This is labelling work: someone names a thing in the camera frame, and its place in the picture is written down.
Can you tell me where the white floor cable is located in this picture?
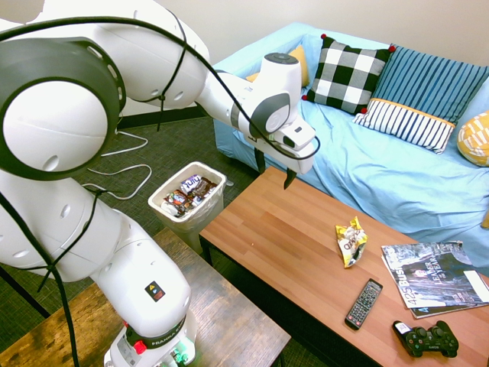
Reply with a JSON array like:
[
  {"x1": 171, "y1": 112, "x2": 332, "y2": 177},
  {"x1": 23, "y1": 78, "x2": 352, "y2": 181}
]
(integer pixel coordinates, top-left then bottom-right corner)
[
  {"x1": 80, "y1": 163, "x2": 153, "y2": 201},
  {"x1": 99, "y1": 130, "x2": 149, "y2": 158}
]

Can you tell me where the light blue sofa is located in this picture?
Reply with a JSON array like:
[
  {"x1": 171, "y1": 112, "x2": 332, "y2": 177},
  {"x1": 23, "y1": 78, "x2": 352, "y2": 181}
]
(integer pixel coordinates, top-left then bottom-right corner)
[{"x1": 212, "y1": 21, "x2": 489, "y2": 269}]

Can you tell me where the plain yellow pillow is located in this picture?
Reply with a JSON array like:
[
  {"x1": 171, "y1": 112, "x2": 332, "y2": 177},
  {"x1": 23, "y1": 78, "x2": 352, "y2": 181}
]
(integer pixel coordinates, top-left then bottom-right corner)
[{"x1": 244, "y1": 44, "x2": 310, "y2": 88}]

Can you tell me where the purple white snack wrapper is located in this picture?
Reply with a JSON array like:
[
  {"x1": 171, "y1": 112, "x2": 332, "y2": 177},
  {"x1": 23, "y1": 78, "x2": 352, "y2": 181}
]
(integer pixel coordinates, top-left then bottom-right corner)
[{"x1": 180, "y1": 174, "x2": 203, "y2": 194}]

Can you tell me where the business magazine with dark cover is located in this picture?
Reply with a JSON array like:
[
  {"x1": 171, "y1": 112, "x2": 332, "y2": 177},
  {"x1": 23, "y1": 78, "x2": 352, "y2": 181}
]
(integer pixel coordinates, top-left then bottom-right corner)
[{"x1": 381, "y1": 240, "x2": 489, "y2": 309}]

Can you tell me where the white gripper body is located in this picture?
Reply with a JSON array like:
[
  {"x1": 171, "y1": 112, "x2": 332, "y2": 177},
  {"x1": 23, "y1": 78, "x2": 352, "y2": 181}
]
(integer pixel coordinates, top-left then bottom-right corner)
[{"x1": 244, "y1": 129, "x2": 317, "y2": 176}]

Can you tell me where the yellow white patterned pillow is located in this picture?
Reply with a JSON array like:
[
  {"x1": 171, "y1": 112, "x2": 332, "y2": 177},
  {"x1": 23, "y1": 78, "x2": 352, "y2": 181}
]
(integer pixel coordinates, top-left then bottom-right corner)
[{"x1": 456, "y1": 110, "x2": 489, "y2": 167}]

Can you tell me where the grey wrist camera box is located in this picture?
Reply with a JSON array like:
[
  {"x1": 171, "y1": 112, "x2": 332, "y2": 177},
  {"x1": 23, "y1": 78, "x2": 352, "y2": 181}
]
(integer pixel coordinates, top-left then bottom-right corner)
[{"x1": 275, "y1": 121, "x2": 317, "y2": 152}]

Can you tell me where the small black labelled device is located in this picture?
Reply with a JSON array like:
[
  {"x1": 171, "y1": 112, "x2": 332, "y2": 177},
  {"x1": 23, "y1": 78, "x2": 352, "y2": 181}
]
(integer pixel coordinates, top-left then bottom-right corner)
[{"x1": 392, "y1": 320, "x2": 416, "y2": 346}]

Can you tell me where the yellow chip bag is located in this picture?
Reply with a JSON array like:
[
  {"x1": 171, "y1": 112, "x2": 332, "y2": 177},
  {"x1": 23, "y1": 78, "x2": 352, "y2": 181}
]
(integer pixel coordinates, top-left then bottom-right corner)
[{"x1": 335, "y1": 216, "x2": 369, "y2": 269}]

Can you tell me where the magazine with white cover edge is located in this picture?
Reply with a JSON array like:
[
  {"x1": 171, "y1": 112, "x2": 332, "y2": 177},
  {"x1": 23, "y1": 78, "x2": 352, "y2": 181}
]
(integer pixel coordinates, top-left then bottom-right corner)
[{"x1": 409, "y1": 300, "x2": 489, "y2": 320}]

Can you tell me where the brown snack wrapper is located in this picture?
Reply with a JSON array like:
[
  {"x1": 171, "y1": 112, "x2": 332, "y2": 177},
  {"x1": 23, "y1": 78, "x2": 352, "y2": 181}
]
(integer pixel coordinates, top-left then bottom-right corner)
[{"x1": 195, "y1": 177, "x2": 219, "y2": 200}]

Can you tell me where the blue striped pillow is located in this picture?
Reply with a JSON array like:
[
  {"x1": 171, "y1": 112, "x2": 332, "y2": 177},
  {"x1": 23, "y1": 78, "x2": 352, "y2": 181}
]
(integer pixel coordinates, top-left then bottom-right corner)
[{"x1": 372, "y1": 44, "x2": 489, "y2": 125}]

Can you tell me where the red blue snack wrapper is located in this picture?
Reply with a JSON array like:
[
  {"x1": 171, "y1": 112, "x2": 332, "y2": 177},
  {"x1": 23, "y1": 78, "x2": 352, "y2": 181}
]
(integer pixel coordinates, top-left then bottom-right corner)
[{"x1": 163, "y1": 190, "x2": 192, "y2": 215}]

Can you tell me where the white trash bin with liner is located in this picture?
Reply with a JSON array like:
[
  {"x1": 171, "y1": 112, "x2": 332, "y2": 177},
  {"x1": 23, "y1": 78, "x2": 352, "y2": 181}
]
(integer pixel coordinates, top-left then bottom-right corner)
[{"x1": 147, "y1": 161, "x2": 228, "y2": 255}]

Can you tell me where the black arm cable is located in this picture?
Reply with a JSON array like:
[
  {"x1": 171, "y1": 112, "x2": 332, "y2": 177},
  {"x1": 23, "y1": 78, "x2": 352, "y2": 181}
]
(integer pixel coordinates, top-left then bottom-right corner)
[{"x1": 0, "y1": 15, "x2": 321, "y2": 367}]

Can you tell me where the black remote control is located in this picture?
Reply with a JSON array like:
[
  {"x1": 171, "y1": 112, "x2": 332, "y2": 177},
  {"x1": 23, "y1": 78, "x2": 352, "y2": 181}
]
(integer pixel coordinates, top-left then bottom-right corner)
[{"x1": 344, "y1": 278, "x2": 384, "y2": 331}]

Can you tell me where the black white checkered pillow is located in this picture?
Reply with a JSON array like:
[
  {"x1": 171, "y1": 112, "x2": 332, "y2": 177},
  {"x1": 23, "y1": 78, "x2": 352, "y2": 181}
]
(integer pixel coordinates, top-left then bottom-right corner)
[{"x1": 301, "y1": 33, "x2": 396, "y2": 115}]

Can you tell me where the navy white striped pillow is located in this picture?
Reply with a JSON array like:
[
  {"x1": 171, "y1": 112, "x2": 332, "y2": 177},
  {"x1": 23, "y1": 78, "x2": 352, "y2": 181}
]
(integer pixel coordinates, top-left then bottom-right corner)
[{"x1": 351, "y1": 97, "x2": 456, "y2": 155}]

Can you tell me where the black game controller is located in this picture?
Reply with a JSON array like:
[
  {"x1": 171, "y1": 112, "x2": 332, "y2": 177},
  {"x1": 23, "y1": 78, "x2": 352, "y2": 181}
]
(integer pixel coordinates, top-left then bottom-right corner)
[{"x1": 403, "y1": 320, "x2": 460, "y2": 359}]

